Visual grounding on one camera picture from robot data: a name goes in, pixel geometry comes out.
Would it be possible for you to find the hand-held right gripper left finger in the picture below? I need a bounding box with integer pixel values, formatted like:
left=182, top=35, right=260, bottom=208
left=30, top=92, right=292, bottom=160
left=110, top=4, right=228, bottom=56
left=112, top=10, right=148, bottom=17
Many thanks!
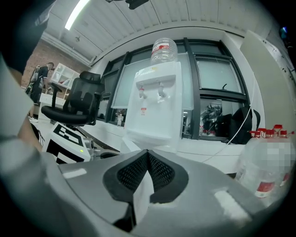
left=57, top=150, right=149, bottom=232

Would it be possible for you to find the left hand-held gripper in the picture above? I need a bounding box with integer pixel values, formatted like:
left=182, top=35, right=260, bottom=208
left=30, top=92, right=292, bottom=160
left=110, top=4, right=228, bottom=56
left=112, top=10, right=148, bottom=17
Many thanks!
left=43, top=122, right=100, bottom=164

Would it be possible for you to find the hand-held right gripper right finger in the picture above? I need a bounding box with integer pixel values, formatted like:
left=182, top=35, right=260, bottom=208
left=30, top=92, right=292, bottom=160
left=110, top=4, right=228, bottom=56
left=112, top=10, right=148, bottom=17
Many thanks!
left=129, top=150, right=265, bottom=237

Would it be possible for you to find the person's left forearm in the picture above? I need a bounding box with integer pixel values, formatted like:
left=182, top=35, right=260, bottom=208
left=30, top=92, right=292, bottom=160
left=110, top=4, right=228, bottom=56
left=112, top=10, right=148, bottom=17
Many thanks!
left=17, top=115, right=44, bottom=153

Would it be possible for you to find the cluster of red-capped water jugs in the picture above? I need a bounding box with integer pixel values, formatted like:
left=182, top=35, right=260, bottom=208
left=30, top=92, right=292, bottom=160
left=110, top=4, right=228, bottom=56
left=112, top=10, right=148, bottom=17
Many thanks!
left=235, top=124, right=296, bottom=206

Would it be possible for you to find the white water dispenser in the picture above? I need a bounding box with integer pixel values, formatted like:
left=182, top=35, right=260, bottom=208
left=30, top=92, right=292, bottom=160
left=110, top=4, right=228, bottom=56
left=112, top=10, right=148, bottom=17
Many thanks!
left=124, top=61, right=184, bottom=154

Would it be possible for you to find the clear water bottle red label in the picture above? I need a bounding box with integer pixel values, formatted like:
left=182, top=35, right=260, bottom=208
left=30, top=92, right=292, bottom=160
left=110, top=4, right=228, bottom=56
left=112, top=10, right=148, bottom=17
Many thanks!
left=150, top=37, right=179, bottom=68

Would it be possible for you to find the black mesh office chair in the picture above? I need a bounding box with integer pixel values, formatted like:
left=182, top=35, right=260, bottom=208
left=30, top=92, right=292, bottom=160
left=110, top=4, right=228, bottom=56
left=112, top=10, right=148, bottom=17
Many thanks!
left=41, top=70, right=105, bottom=127

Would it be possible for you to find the white open shelf unit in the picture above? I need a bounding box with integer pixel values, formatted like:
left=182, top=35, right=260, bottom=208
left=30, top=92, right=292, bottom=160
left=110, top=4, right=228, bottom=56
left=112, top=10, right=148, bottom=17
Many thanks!
left=49, top=62, right=81, bottom=98

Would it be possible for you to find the person's white sleeve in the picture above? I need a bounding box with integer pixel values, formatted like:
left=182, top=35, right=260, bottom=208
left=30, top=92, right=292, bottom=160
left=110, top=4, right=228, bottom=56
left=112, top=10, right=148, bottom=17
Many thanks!
left=0, top=52, right=35, bottom=139

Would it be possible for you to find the black backpack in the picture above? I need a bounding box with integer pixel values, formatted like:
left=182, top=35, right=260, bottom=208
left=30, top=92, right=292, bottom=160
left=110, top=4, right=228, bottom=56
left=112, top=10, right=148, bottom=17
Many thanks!
left=230, top=106, right=261, bottom=144

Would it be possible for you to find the long ceiling light strip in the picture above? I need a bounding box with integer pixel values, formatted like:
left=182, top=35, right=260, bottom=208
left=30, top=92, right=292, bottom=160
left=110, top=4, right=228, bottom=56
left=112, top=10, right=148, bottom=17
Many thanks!
left=64, top=0, right=91, bottom=31

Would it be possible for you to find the white cable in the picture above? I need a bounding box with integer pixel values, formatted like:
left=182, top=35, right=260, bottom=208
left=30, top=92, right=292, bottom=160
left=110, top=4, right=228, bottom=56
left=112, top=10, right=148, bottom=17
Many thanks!
left=203, top=103, right=253, bottom=163

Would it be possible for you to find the black window frame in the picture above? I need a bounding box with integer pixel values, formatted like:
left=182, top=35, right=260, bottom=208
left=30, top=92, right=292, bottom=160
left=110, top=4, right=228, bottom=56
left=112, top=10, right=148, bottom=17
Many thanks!
left=99, top=37, right=250, bottom=143

